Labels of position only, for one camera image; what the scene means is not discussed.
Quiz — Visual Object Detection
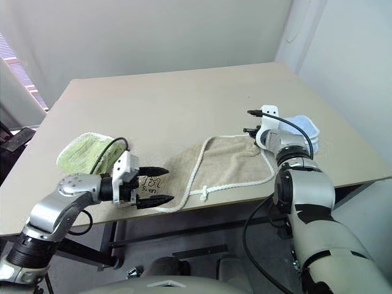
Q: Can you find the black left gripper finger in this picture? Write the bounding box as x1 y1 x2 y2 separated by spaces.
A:
137 195 176 210
138 166 170 178

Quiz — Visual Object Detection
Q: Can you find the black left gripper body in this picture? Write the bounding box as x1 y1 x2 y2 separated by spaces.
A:
121 170 143 208

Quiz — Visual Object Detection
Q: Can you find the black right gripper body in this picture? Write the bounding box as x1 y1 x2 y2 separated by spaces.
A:
243 127 260 146

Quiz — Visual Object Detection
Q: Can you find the beige towel with white edging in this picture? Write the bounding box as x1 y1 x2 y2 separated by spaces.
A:
134 134 276 214

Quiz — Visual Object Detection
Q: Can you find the blue folded towel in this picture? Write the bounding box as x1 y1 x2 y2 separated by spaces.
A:
283 115 321 154

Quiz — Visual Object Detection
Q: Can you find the green folded towel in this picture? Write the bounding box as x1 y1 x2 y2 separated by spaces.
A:
56 132 129 176

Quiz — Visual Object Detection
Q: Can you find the black floor plate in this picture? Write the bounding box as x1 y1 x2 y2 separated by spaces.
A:
173 244 229 258

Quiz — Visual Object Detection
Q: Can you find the dark grey rounded shape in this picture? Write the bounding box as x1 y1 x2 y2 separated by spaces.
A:
142 256 190 281
216 253 255 281

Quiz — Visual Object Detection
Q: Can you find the grey robot torso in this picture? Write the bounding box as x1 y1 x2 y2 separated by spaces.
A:
78 274 257 294

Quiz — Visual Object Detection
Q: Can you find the black flat device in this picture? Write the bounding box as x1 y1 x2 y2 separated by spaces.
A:
0 127 36 153

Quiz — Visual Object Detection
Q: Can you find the window blind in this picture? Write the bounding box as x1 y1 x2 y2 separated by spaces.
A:
0 32 50 113

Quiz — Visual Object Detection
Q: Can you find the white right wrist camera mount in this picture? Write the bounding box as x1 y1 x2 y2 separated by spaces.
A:
255 105 281 148

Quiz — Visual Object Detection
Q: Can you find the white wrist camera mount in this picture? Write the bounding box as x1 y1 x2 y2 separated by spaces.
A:
111 151 140 205
255 105 281 148

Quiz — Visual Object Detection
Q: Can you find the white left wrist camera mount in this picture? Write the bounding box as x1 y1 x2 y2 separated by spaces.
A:
111 151 140 205

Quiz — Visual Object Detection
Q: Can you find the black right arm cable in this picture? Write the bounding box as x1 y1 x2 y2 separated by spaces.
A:
243 109 315 290

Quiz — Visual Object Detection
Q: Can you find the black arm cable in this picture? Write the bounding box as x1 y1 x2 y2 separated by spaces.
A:
67 137 130 236
243 109 315 290

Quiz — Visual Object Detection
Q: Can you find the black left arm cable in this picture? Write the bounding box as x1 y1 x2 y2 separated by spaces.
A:
67 137 130 236

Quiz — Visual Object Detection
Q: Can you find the black metal table frame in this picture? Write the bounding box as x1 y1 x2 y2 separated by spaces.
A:
56 182 382 273

